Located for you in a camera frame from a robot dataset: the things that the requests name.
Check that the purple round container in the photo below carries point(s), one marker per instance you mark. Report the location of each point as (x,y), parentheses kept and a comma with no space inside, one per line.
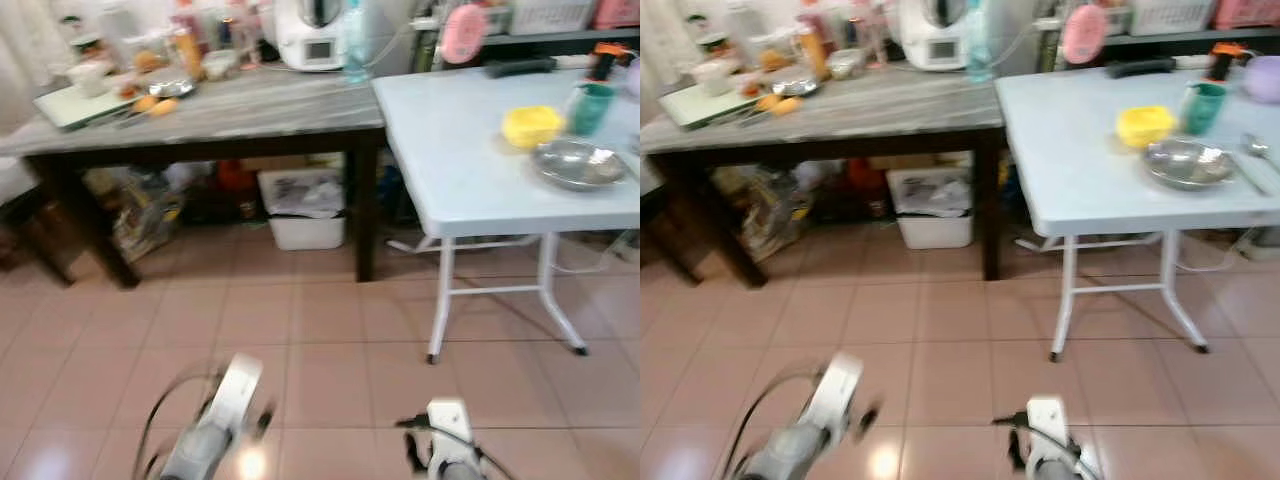
(1264,80)
(634,78)

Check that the jar with dark lid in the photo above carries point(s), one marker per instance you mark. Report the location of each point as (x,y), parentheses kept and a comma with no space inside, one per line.
(87,48)
(713,47)

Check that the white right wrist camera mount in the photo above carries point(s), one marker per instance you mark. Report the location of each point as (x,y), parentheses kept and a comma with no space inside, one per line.
(1047,428)
(448,430)

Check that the clear plastic bag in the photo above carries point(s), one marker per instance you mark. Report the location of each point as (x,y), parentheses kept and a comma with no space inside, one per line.
(145,215)
(775,215)

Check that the orange fruit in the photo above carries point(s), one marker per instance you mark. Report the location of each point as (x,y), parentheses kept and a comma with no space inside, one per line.
(165,107)
(787,106)
(146,103)
(768,101)

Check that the red container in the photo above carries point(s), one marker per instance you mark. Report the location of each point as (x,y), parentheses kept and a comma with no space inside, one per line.
(235,178)
(864,176)

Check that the stainless steel bowl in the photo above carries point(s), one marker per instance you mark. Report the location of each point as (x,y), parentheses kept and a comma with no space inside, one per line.
(1188,164)
(578,166)

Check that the black bottle orange cap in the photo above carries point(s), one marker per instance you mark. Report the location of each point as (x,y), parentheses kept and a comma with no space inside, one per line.
(1224,62)
(606,62)

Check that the white folding table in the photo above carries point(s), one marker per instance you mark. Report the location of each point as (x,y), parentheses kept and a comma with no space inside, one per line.
(450,150)
(1070,160)

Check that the orange sauce bottle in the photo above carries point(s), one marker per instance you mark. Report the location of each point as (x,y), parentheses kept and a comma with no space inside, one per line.
(815,55)
(189,55)

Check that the metal spoon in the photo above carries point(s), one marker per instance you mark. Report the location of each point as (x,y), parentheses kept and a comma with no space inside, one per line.
(1256,148)

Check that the dark metal shelf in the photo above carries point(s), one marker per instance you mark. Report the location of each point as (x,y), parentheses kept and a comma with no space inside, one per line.
(560,40)
(1180,40)

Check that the white cup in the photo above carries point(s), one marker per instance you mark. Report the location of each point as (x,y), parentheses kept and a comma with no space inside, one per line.
(90,80)
(713,80)

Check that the dark wooden table marble top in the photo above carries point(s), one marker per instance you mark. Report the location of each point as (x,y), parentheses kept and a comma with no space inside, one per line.
(250,108)
(880,108)

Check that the pink storage basket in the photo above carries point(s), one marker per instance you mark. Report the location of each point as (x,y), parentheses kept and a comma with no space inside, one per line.
(1248,12)
(618,12)

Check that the white storage basket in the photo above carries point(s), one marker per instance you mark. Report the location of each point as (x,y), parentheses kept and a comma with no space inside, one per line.
(1170,15)
(550,15)

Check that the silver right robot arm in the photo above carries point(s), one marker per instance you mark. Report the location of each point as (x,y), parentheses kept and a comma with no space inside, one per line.
(460,473)
(1062,470)

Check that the clear blue water bottle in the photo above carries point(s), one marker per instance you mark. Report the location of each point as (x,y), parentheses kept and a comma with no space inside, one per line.
(980,50)
(357,50)

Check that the small steel plate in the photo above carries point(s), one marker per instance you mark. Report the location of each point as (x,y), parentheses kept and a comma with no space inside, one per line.
(795,87)
(171,88)

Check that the pink round fan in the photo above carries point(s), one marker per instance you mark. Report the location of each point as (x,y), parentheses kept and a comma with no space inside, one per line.
(464,34)
(1084,34)

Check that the white kitchen appliance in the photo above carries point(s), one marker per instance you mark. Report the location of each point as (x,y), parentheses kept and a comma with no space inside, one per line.
(935,40)
(312,40)

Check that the green plastic cup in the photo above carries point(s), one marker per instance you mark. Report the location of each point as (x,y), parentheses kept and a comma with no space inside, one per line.
(592,108)
(1203,108)

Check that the white plastic bin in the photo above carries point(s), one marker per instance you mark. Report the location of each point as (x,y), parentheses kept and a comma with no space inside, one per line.
(305,225)
(932,225)

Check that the long black object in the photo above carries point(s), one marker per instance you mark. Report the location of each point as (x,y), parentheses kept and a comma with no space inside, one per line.
(520,68)
(1142,68)

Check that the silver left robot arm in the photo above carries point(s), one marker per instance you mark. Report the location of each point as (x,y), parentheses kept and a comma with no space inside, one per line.
(790,455)
(195,452)

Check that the yellow plastic bowl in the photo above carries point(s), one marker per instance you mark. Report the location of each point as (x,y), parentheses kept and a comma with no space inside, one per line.
(1146,126)
(532,126)

